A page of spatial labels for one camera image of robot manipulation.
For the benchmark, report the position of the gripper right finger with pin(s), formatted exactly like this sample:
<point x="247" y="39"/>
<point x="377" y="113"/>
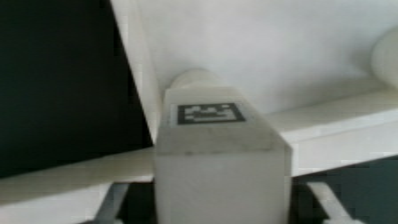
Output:
<point x="338" y="215"/>

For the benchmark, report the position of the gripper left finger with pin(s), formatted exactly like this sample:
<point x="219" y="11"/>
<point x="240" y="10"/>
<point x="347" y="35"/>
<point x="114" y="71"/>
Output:
<point x="107" y="214"/>

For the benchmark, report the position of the white table leg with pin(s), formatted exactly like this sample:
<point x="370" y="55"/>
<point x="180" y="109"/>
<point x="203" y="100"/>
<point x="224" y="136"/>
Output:
<point x="222" y="157"/>

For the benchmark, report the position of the white square tabletop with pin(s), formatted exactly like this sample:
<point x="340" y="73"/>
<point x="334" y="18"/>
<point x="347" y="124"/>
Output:
<point x="288" y="49"/>

